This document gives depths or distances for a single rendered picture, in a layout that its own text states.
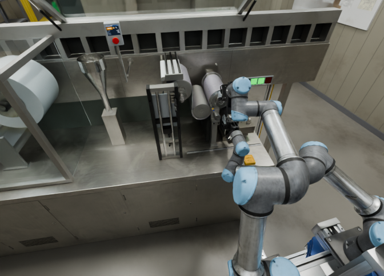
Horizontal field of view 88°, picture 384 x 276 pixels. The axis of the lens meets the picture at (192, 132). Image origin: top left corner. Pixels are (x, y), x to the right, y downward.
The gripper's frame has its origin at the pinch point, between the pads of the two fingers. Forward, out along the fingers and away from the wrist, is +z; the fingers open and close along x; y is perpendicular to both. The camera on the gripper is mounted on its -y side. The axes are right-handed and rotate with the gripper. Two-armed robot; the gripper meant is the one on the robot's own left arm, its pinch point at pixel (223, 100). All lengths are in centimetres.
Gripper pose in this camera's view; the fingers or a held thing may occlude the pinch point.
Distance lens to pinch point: 123.8
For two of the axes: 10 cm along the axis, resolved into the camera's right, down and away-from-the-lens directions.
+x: -9.9, 1.1, -1.0
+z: -1.0, -0.2, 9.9
